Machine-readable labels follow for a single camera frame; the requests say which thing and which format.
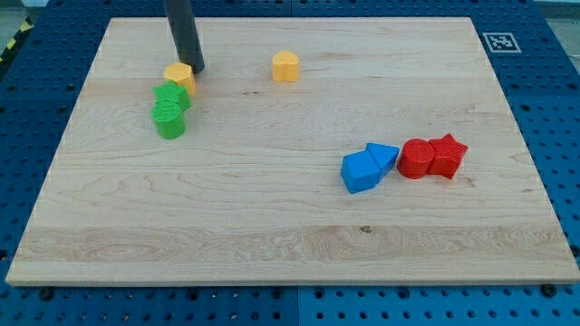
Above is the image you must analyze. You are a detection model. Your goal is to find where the yellow heart block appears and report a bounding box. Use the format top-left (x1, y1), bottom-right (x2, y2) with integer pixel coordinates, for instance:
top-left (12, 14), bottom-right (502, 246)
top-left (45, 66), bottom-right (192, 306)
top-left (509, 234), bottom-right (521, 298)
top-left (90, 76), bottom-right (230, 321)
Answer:
top-left (271, 50), bottom-right (300, 82)

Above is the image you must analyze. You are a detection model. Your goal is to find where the yellow hexagon block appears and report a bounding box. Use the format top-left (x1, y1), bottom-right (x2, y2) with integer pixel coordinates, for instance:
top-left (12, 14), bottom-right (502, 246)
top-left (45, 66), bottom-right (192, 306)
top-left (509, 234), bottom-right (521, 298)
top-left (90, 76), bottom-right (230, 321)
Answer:
top-left (164, 62), bottom-right (196, 96)

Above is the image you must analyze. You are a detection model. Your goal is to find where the wooden board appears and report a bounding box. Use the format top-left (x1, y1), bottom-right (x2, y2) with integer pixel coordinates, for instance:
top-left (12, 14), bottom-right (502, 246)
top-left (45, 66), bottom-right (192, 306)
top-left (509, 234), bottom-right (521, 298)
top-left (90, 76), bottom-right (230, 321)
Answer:
top-left (6, 17), bottom-right (579, 286)

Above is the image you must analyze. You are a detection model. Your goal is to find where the blue cube block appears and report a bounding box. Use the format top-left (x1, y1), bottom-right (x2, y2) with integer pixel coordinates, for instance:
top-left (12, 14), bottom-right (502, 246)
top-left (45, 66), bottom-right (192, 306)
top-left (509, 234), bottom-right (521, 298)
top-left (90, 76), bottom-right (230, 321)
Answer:
top-left (341, 150), bottom-right (381, 194)

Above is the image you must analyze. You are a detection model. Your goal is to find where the blue triangle block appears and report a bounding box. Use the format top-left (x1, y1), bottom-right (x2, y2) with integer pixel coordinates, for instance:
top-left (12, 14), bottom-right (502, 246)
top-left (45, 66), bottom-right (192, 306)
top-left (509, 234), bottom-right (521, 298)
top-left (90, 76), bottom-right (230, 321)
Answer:
top-left (365, 143), bottom-right (400, 178)

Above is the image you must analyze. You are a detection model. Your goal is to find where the red cylinder block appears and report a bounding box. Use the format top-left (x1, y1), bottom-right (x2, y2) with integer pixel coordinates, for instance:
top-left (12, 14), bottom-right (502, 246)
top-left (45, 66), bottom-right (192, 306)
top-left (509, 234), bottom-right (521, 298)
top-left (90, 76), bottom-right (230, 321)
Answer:
top-left (397, 139), bottom-right (435, 179)

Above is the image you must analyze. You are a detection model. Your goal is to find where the green cylinder block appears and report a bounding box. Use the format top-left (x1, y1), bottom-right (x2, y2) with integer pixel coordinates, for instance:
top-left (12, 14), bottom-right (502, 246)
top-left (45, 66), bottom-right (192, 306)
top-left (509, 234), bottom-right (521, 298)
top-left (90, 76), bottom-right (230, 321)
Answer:
top-left (151, 101), bottom-right (186, 139)

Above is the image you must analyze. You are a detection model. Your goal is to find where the green star block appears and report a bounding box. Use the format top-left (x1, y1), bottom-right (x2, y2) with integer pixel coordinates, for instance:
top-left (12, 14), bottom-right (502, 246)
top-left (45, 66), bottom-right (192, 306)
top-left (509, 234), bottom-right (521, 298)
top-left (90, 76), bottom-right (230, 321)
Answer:
top-left (152, 81), bottom-right (191, 110)

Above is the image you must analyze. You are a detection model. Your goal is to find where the red star block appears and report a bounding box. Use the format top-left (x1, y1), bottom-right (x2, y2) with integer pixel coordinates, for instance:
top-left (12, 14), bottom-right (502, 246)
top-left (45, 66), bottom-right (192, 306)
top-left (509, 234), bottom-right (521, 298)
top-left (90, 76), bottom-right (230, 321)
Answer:
top-left (427, 133), bottom-right (469, 179)

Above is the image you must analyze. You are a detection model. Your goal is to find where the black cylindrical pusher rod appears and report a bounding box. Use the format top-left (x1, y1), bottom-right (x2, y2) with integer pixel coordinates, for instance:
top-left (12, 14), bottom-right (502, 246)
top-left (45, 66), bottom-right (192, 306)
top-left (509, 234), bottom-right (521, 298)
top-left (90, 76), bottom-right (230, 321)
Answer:
top-left (163, 0), bottom-right (205, 74)

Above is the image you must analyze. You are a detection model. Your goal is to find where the white fiducial marker tag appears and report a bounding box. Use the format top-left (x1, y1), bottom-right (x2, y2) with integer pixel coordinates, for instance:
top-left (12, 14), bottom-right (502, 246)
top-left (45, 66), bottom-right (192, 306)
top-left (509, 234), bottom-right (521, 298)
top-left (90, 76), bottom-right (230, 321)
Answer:
top-left (483, 32), bottom-right (521, 53)

